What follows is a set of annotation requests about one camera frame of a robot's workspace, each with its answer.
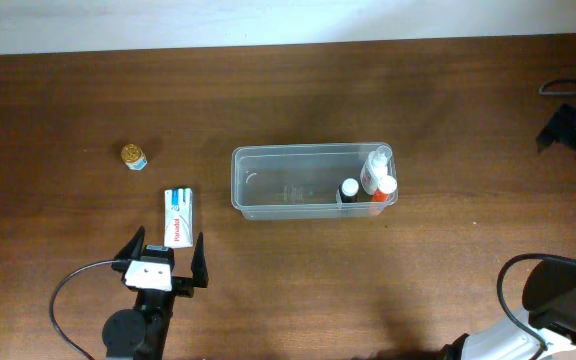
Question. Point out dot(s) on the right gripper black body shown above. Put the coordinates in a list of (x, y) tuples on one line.
[(564, 130)]

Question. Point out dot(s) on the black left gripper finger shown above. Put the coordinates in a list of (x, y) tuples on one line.
[(184, 286), (130, 252)]

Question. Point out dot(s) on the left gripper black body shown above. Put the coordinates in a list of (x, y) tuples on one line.
[(182, 285)]

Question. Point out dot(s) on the white Panadol medicine box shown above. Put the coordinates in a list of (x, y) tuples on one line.
[(178, 206)]

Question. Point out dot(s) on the small gold-lid balm jar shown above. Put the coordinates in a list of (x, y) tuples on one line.
[(133, 157)]

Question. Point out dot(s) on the dark bottle white cap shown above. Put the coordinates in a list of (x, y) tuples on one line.
[(348, 191)]

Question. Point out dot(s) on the orange tube white cap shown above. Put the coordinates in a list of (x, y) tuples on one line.
[(386, 187)]

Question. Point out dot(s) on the white spray bottle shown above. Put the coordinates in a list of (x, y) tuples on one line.
[(375, 168)]

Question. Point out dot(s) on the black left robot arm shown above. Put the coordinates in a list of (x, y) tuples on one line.
[(140, 331)]

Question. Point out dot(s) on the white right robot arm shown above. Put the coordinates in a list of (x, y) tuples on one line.
[(299, 253)]

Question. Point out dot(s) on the clear plastic container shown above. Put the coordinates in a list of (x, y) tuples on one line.
[(301, 181)]

